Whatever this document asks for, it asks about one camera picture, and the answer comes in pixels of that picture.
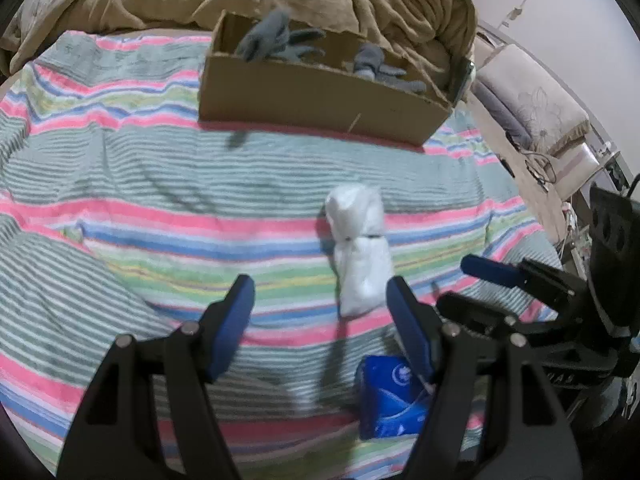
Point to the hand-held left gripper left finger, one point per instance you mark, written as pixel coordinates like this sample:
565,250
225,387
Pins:
234,321

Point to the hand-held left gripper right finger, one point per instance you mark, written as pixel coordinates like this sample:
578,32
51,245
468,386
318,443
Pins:
406,324

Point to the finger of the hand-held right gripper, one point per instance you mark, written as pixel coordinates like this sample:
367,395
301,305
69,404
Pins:
467,310
487,269

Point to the white socks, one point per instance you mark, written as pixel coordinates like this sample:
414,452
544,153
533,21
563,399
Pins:
359,255

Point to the cardboard box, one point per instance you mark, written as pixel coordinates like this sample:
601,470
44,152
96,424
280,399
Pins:
320,102

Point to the blue tissue packet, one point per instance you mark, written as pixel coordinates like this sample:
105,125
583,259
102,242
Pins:
387,400

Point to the beige bed sheet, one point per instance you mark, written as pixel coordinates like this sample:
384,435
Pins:
520,180

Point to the striped blanket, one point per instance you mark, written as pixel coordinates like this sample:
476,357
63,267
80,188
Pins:
150,200

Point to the grey pillow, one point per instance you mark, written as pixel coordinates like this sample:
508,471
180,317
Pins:
500,110

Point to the beige embroidered cushion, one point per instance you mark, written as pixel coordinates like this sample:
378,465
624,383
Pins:
537,92

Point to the grey patterned quilt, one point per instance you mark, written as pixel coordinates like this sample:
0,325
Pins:
40,0

